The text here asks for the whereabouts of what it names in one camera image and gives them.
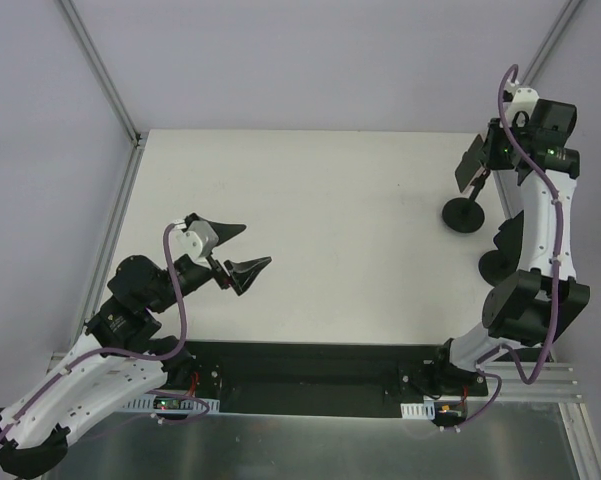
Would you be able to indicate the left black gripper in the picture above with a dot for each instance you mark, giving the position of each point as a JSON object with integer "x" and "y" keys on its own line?
{"x": 219, "y": 270}

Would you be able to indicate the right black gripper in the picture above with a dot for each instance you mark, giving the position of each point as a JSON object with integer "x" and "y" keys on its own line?
{"x": 469, "y": 163}

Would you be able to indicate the pink case smartphone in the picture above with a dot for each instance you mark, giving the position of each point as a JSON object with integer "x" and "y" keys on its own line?
{"x": 470, "y": 168}

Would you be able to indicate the black gooseneck phone stand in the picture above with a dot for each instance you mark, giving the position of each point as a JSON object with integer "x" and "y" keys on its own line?
{"x": 464, "y": 214}

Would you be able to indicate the black case smartphone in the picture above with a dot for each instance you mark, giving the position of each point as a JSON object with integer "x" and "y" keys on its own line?
{"x": 509, "y": 238}

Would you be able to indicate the black round-base phone stand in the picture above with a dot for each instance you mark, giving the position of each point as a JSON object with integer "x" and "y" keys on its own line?
{"x": 495, "y": 266}

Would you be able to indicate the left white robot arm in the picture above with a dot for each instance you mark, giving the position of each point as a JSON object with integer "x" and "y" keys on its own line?
{"x": 130, "y": 347}

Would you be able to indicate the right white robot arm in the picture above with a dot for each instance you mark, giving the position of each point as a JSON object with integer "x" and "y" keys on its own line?
{"x": 535, "y": 294}

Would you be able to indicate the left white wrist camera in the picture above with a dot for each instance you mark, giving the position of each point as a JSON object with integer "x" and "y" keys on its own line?
{"x": 196, "y": 236}

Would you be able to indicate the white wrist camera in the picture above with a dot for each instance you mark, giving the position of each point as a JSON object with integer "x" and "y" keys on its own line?
{"x": 196, "y": 236}
{"x": 518, "y": 102}

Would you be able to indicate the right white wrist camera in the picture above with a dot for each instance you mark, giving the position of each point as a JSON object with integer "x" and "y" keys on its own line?
{"x": 518, "y": 102}

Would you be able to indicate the right aluminium frame post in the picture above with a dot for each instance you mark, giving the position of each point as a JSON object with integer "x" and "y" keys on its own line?
{"x": 556, "y": 33}

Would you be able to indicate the aluminium frame post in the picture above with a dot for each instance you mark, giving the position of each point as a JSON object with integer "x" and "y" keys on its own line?
{"x": 556, "y": 33}
{"x": 89, "y": 50}

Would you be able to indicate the left white cable duct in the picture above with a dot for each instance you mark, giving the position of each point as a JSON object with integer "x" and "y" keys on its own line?
{"x": 148, "y": 403}

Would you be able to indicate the white cable duct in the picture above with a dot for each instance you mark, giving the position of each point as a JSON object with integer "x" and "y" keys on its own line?
{"x": 148, "y": 403}
{"x": 424, "y": 410}

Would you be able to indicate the aluminium rail bar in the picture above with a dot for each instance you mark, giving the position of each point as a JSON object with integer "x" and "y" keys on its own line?
{"x": 556, "y": 383}

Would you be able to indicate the right white cable duct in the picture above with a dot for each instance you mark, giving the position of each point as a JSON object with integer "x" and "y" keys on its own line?
{"x": 424, "y": 410}

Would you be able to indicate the left aluminium frame post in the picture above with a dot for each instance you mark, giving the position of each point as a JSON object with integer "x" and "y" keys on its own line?
{"x": 89, "y": 50}

